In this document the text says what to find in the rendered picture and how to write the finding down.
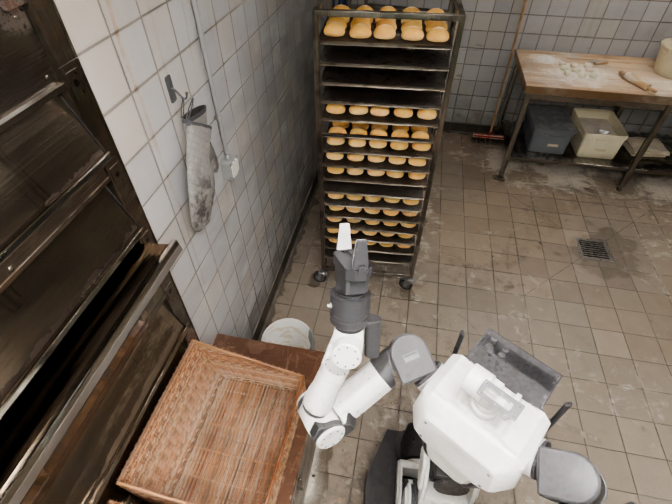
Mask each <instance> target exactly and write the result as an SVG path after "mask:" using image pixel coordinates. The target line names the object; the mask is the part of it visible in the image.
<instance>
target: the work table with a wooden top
mask: <svg viewBox="0 0 672 504"><path fill-rule="evenodd" d="M542 55H549V56H551V57H553V58H554V59H555V61H554V62H544V61H540V60H538V59H537V58H536V57H538V56H542ZM514 59H515V62H516V63H515V67H514V70H513V73H512V77H511V80H510V83H509V87H508V90H507V93H506V96H505V100H504V103H503V106H502V110H501V113H500V116H499V120H498V123H497V126H496V130H495V133H494V134H496V135H499V132H500V129H501V126H502V130H503V136H504V142H505V148H506V153H505V156H504V159H503V162H502V165H501V168H500V171H499V175H498V177H499V178H503V175H504V173H505V170H506V167H507V164H508V161H509V160H519V161H529V162H538V163H550V164H560V165H568V166H577V167H587V168H597V169H607V170H616V171H626V172H625V174H624V176H623V177H622V179H621V181H620V182H619V184H618V185H619V187H617V188H616V190H617V191H621V190H622V187H624V186H625V185H626V183H627V181H628V180H629V178H630V177H631V175H632V173H633V172H636V173H646V174H655V175H665V176H672V135H667V134H657V132H658V131H659V129H660V127H661V126H662V124H663V122H664V121H665V119H666V118H667V116H668V114H669V113H670V111H672V79H668V78H665V77H663V76H661V75H659V74H657V73H656V72H655V71H654V65H655V62H656V58H642V57H627V56H612V55H598V54H583V53H568V52H553V51H539V50H524V49H516V50H515V53H514ZM597 59H600V60H603V61H609V62H608V63H607V64H599V65H594V63H592V62H589V61H587V60H597ZM561 61H563V62H566V65H565V66H568V67H569V71H570V72H571V75H570V76H565V75H564V71H563V70H561V69H560V68H559V67H560V65H558V63H559V62H561ZM572 62H576V63H577V67H578V68H581V71H580V72H586V73H587V76H586V77H584V78H581V77H578V75H577V74H578V73H579V72H573V71H571V69H572V68H574V67H570V64H571V63H572ZM586 62H588V63H591V64H592V68H593V69H594V71H593V72H595V73H597V75H598V77H597V78H591V77H589V74H590V73H591V72H587V71H586V69H587V68H585V67H584V64H585V63H586ZM620 70H623V71H625V72H626V73H627V72H631V73H632V74H634V75H636V76H638V77H640V78H641V79H643V80H645V81H647V82H649V83H650V84H651V85H652V86H651V87H653V88H655V89H656V90H657V91H658V92H657V93H652V92H651V91H649V90H647V91H645V90H643V89H641V88H639V87H638V86H636V85H634V84H633V83H631V82H629V81H627V80H626V79H624V75H621V74H620V73H619V71H620ZM518 73H519V77H520V80H521V84H522V88H523V91H524V93H526V94H525V97H524V100H523V103H522V106H521V109H520V112H519V115H518V118H517V121H512V120H503V119H504V116H505V113H506V110H507V106H508V103H509V100H510V97H511V93H512V90H513V87H514V84H515V81H516V77H517V74H518ZM530 99H533V100H545V101H557V102H569V103H581V104H593V105H605V106H617V107H618V109H617V111H616V113H615V114H616V116H617V118H618V119H619V118H620V116H621V114H622V112H623V110H624V108H625V107H629V108H641V109H653V110H662V112H661V113H660V115H659V117H658V119H657V120H656V122H655V124H654V125H653V127H652V129H651V130H650V132H649V133H645V132H634V131H626V132H627V133H628V135H629V137H643V138H646V139H645V140H644V142H643V144H642V145H641V147H640V149H639V150H638V152H637V154H636V155H635V156H631V155H630V153H629V152H628V151H627V149H626V148H625V147H624V145H623V144H622V146H621V147H620V149H619V150H618V152H617V154H616V155H615V157H614V158H613V159H601V158H589V157H579V156H576V154H575V152H574V150H573V148H572V145H571V143H570V142H569V144H568V145H567V147H566V149H565V151H564V153H563V154H552V153H542V152H532V151H528V150H527V146H526V142H525V138H524V133H523V129H522V127H523V123H524V122H523V118H524V115H525V112H526V109H527V106H528V103H529V101H530ZM654 138H659V140H660V141H661V142H662V143H663V144H664V146H665V148H666V149H667V150H668V151H669V152H670V156H666V157H643V155H644V154H645V152H646V150H647V149H648V147H649V145H650V144H651V142H652V140H653V139H654Z"/></svg>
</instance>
